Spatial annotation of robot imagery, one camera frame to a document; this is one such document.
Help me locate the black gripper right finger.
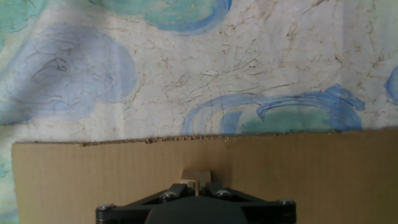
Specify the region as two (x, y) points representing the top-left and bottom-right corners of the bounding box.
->
(198, 182), (297, 224)

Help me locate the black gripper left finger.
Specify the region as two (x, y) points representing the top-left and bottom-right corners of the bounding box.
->
(95, 182), (197, 224)

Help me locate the small wooden block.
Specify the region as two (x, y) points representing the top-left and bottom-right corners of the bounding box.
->
(181, 169), (212, 189)

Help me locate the brown cardboard sheet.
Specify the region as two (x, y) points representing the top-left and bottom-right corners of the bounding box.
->
(11, 127), (398, 224)

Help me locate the painted landscape print cloth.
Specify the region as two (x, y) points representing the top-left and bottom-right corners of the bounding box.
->
(0, 0), (398, 224)

